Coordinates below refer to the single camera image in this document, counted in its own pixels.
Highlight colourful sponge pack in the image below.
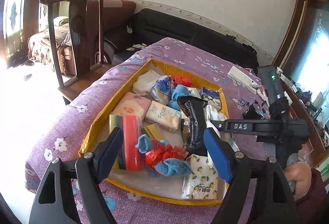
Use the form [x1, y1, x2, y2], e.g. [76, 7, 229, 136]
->
[109, 114, 143, 172]

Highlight wooden glass door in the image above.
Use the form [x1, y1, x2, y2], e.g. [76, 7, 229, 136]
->
[0, 0, 70, 67]

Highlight wooden glass cabinet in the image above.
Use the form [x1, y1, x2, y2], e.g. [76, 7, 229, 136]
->
[272, 0, 329, 170]

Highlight purple floral tablecloth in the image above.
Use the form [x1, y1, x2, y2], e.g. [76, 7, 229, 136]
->
[24, 37, 296, 224]

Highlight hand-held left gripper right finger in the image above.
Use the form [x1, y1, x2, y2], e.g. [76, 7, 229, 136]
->
[203, 128, 300, 224]

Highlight person's right forearm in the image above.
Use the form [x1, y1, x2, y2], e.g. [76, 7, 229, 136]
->
[293, 170, 329, 224]

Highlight black snack packet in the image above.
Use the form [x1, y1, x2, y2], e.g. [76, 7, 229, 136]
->
[178, 95, 209, 158]

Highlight white plastic packet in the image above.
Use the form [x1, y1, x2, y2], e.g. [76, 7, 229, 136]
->
[204, 104, 239, 165]

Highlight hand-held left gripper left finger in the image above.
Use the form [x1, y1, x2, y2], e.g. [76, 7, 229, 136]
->
[29, 127, 124, 224]

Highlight yellow taped cardboard box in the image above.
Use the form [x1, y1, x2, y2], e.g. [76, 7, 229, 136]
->
[78, 58, 230, 206]

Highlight black sofa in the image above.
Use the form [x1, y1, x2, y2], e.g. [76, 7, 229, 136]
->
[103, 8, 259, 70]

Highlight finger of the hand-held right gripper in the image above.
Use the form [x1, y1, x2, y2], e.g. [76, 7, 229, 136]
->
[206, 118, 259, 134]

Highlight blue towel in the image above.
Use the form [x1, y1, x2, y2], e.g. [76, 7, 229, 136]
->
[135, 135, 167, 155]
[167, 85, 189, 111]
[148, 158, 193, 178]

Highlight pink tissue pack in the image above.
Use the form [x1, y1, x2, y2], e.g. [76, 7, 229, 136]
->
[112, 92, 153, 120]

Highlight floral covered sofa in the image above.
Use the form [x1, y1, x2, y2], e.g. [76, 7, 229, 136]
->
[27, 16, 75, 75]

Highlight beige white tissue pack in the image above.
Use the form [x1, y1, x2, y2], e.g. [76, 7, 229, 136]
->
[144, 100, 182, 133]

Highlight brown armchair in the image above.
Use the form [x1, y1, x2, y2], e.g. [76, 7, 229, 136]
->
[101, 0, 137, 42]

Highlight small black gadget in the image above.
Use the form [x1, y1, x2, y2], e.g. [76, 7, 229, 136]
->
[243, 104, 269, 120]

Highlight dark wooden chair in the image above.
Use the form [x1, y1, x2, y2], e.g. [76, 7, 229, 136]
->
[40, 0, 114, 101]

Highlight white power strip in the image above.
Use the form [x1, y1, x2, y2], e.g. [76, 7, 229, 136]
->
[227, 65, 263, 94]

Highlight lemon print tissue pack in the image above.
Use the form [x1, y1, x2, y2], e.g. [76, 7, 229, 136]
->
[181, 154, 219, 201]

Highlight blue patterned plastic bag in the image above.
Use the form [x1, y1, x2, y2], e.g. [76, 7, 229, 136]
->
[150, 75, 175, 106]

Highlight white plastic bag bundle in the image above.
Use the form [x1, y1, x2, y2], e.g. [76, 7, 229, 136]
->
[132, 69, 161, 97]

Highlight person's right hand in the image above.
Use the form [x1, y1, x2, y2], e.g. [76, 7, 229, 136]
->
[284, 162, 313, 201]

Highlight blue and white snack packet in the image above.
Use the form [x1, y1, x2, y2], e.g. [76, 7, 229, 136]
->
[200, 86, 223, 111]

